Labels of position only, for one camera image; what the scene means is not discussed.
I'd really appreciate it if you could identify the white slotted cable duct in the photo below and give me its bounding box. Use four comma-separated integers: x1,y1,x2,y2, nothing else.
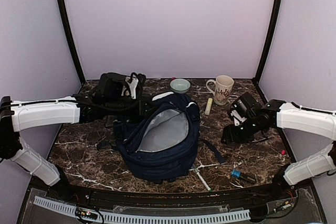
33,196,250,223

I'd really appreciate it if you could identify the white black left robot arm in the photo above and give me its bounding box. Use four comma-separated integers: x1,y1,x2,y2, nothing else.
1,94,154,201

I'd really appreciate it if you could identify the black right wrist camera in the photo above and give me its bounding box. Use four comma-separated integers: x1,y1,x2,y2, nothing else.
232,92,263,118

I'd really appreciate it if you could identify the light green ceramic bowl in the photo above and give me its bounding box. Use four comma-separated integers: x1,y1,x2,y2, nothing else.
170,78,191,94

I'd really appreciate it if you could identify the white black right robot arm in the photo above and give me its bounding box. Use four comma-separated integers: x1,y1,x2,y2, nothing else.
222,99,335,200

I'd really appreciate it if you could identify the black marker with blue cap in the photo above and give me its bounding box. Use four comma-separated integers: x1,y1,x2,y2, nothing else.
231,169,257,184

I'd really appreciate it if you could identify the black left frame post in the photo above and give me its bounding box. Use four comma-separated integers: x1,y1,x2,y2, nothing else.
57,0,86,84

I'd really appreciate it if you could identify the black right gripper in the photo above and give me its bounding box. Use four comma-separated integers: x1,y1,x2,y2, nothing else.
222,115,260,144

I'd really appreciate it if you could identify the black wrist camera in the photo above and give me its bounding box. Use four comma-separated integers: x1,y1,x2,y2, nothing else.
232,92,263,118
97,72,126,101

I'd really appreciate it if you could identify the navy blue student backpack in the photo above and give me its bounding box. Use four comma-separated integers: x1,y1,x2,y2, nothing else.
96,91,226,185

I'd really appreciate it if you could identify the pale yellow highlighter marker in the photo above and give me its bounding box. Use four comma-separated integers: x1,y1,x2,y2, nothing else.
204,98,213,115

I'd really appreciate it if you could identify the black front rail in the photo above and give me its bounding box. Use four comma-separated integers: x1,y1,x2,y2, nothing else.
26,174,316,209

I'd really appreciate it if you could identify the black right frame post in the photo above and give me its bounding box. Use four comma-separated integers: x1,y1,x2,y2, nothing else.
253,0,281,85

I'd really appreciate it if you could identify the cream ceramic mug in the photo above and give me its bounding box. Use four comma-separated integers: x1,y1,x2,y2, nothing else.
206,75,235,105

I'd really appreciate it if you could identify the black frame post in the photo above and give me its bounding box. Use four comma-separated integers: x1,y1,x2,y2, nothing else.
253,0,281,85
57,0,86,84

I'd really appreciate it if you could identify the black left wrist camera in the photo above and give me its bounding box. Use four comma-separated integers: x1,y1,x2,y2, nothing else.
97,72,126,101

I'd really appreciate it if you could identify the white pen with green tip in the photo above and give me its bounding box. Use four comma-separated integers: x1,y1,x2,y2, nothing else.
192,164,212,192

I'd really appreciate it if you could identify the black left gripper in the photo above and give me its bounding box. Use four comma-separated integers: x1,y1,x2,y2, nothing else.
104,95,157,116

